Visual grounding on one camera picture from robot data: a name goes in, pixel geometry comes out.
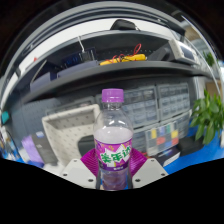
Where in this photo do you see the grey parts drawer cabinet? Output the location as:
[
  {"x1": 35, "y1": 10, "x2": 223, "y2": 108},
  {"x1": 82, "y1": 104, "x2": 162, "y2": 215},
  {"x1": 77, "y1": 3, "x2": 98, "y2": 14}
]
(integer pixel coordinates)
[{"x1": 94, "y1": 81, "x2": 194, "y2": 154}]

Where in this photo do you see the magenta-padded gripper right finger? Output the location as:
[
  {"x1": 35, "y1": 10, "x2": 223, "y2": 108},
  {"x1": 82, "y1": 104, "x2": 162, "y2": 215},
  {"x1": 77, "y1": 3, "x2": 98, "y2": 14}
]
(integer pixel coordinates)
[{"x1": 128, "y1": 147, "x2": 169, "y2": 190}]

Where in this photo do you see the clear bottle with purple cap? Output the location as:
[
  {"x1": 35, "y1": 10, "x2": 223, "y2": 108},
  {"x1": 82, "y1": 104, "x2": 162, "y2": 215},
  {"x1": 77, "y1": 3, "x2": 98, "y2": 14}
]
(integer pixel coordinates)
[{"x1": 93, "y1": 88, "x2": 134, "y2": 191}]

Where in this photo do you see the plain black box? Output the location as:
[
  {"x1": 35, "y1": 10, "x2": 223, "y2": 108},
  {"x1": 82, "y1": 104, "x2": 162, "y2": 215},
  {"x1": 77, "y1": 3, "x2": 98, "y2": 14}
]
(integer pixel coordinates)
[{"x1": 176, "y1": 135, "x2": 204, "y2": 156}]

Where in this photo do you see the purple plastic bag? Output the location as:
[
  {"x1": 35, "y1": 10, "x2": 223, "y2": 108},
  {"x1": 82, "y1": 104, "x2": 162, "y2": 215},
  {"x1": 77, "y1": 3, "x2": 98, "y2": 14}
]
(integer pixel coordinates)
[{"x1": 20, "y1": 134, "x2": 44, "y2": 164}]

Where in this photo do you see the green potted plant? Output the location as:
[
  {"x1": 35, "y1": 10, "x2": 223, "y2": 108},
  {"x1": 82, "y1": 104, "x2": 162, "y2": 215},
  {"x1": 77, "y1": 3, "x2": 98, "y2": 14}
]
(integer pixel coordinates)
[{"x1": 189, "y1": 89, "x2": 224, "y2": 146}]

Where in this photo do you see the dark grey flat box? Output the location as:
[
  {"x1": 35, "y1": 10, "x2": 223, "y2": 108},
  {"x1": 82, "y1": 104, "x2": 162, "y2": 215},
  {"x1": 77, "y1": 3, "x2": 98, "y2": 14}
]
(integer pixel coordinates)
[{"x1": 31, "y1": 130, "x2": 59, "y2": 165}]

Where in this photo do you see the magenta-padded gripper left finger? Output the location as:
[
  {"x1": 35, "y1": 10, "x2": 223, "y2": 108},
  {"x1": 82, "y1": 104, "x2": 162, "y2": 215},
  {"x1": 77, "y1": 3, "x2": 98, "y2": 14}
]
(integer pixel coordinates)
[{"x1": 60, "y1": 147, "x2": 100, "y2": 190}]

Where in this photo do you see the white dotted fabric tray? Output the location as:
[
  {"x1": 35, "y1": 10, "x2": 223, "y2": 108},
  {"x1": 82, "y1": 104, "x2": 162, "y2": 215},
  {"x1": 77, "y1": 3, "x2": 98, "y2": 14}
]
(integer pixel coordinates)
[{"x1": 41, "y1": 103, "x2": 101, "y2": 167}]

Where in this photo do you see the clear organizer box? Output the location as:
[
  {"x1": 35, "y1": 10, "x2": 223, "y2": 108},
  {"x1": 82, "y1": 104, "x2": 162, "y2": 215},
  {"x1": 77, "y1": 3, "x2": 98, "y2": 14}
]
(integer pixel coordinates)
[{"x1": 144, "y1": 121, "x2": 181, "y2": 157}]

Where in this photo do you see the black box with white label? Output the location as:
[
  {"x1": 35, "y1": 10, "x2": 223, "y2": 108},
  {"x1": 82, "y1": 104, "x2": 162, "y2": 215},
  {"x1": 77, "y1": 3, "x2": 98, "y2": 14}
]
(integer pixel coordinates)
[{"x1": 154, "y1": 146, "x2": 183, "y2": 168}]

